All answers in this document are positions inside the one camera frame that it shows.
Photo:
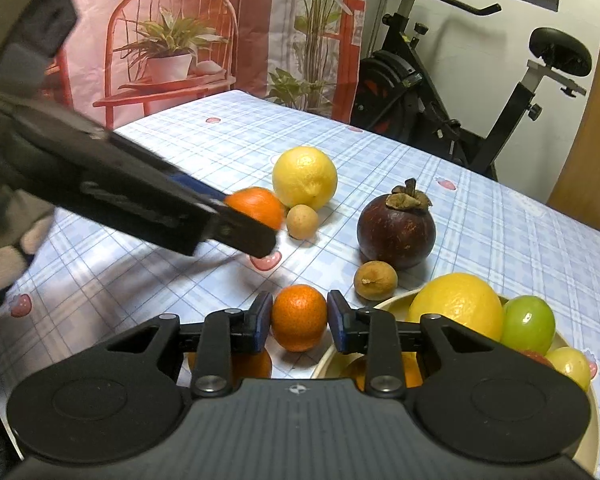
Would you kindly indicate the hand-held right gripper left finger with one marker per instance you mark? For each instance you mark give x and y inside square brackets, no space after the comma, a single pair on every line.
[262,320]

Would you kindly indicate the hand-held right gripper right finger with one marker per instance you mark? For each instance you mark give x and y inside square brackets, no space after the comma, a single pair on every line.
[337,320]

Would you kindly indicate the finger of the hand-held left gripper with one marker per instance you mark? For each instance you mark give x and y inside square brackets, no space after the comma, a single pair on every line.
[245,235]
[192,183]

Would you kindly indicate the small orange tangerine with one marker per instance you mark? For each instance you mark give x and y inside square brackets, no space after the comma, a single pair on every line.
[254,366]
[260,207]
[299,317]
[411,366]

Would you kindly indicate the beige round plate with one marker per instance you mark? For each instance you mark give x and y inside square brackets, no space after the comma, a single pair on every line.
[330,362]

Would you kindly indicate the small tan longan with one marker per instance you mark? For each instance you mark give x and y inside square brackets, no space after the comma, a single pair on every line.
[301,221]
[375,280]

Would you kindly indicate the dark purple mangosteen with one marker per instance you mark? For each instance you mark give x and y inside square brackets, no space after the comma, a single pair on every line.
[395,235]

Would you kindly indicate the large yellow lemon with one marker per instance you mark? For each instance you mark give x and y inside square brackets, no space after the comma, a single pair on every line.
[455,302]

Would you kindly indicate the red apple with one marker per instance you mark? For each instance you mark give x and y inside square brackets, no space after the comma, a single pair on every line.
[537,358]

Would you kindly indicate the yellow green round fruit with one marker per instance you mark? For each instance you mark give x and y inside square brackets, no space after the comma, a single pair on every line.
[570,366]

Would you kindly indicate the blue plaid tablecloth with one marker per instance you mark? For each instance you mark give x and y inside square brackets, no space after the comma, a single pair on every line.
[180,280]

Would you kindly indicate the small yellow lemon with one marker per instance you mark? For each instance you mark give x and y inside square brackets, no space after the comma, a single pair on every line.
[304,175]

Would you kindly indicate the pink printed backdrop cloth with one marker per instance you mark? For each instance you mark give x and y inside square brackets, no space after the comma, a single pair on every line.
[260,35]

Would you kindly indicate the black exercise bike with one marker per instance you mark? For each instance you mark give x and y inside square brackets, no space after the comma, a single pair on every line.
[380,90]

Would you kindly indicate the brown wooden panel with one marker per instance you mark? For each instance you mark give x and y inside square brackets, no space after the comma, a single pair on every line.
[595,160]

